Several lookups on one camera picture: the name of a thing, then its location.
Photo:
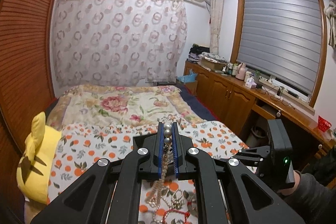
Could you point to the yellow plush toy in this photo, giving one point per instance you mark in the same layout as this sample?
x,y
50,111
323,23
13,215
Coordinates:
x,y
34,168

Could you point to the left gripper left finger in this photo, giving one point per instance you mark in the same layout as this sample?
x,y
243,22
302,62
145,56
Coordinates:
x,y
109,192

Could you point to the floral bed quilt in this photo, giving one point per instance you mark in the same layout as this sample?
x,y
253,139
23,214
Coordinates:
x,y
127,106

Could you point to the brown louvered wardrobe door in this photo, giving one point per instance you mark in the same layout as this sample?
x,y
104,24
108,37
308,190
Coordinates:
x,y
26,83

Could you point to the black camera box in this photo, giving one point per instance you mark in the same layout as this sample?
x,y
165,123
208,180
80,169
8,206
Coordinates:
x,y
279,145

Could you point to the red plastic basket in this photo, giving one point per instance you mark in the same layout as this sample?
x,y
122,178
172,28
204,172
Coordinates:
x,y
323,124

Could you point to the person's right hand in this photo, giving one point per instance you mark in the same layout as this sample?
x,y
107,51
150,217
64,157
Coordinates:
x,y
289,191

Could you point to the wooden sideboard cabinet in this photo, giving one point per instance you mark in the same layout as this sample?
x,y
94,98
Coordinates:
x,y
232,103

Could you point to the blue gift bag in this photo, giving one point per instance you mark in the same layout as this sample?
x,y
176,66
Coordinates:
x,y
190,77

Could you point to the pink circle pattern curtain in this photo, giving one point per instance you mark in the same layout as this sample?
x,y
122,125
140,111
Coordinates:
x,y
117,42

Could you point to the cream lace window curtain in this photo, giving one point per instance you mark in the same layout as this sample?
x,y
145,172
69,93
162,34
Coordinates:
x,y
216,15

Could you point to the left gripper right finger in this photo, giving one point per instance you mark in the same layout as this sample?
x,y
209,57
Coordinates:
x,y
227,190

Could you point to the grey window blind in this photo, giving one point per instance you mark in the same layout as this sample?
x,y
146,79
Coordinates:
x,y
283,38

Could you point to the pink kettle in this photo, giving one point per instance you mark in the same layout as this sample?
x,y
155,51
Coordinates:
x,y
241,71

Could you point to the grey sleeve forearm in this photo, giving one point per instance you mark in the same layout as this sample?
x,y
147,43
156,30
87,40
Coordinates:
x,y
314,202

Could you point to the orange print white blanket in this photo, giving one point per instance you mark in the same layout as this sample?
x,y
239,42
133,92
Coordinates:
x,y
81,145

